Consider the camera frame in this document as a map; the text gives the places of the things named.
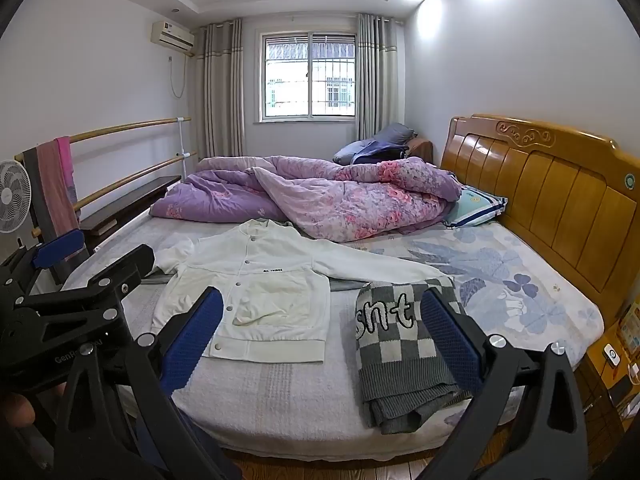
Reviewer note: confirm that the white electric fan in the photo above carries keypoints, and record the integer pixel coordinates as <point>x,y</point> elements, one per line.
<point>12,195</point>

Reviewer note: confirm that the grey beige curtain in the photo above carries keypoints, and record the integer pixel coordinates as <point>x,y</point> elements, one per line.
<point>220,95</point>
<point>380,75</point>

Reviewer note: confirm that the grey hanging cloth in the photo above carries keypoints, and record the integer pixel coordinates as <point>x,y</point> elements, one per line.
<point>32,190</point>

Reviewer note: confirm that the barred window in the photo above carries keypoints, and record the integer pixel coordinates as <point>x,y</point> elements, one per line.
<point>306,76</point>

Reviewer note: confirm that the purple floral quilt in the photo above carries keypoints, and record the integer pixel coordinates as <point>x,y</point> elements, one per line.
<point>325,195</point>

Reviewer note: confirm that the white button jacket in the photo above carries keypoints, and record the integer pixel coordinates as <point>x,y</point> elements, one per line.
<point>260,290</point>

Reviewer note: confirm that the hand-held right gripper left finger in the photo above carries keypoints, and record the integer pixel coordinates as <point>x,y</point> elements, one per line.
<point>192,340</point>

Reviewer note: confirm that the blue grey folded bedding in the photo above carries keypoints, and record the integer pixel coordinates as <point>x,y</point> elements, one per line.
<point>380,141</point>

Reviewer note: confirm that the small white gadget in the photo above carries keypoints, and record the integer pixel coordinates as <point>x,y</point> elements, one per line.
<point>611,355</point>

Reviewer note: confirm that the brown chair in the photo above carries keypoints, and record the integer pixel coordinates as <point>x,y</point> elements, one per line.
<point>421,147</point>

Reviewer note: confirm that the grey checkered knit sweater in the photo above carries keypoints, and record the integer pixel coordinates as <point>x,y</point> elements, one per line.
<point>400,355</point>

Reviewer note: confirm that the blue striped pillow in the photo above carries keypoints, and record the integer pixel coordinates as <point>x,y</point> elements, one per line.
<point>475,207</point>

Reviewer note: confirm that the pink towel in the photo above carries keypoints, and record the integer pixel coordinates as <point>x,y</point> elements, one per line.
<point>61,180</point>

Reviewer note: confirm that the grey garment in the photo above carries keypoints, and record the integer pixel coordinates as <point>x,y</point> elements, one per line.
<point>341,286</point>

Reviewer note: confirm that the person's left hand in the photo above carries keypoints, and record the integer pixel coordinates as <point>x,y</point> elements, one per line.
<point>15,410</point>

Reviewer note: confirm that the white wall air conditioner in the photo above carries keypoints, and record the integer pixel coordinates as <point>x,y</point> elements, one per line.
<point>172,35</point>

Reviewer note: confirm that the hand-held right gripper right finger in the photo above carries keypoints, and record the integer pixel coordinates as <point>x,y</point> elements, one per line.
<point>450,340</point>

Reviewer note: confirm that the wooden headboard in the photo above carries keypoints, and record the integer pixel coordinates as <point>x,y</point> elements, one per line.
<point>550,200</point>

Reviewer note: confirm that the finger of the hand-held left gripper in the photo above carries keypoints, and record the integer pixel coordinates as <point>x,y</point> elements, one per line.
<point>125,267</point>
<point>57,250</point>

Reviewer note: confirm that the wooden double rail rack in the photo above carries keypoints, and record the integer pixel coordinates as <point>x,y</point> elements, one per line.
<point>125,127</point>

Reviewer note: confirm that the wooden nightstand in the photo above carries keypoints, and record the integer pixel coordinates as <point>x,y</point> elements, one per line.
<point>600,405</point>

